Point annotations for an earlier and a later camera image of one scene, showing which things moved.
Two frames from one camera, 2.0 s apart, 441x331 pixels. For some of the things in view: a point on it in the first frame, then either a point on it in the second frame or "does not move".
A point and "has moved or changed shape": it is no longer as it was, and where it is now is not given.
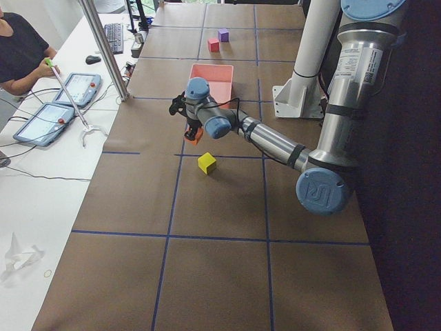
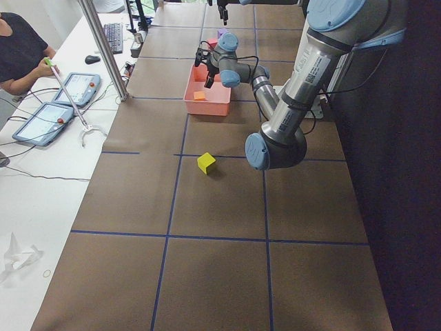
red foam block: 213,45 does not move
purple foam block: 223,35 does not move
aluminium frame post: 106,49 does not move
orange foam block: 199,135 has moved or changed shape
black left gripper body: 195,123 to 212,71
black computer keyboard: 114,32 does not move
